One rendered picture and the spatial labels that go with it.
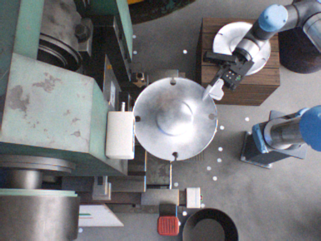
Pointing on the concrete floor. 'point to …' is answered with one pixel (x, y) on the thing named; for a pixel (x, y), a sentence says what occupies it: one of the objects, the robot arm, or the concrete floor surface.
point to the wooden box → (254, 98)
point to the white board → (97, 216)
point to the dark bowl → (210, 226)
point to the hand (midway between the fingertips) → (202, 95)
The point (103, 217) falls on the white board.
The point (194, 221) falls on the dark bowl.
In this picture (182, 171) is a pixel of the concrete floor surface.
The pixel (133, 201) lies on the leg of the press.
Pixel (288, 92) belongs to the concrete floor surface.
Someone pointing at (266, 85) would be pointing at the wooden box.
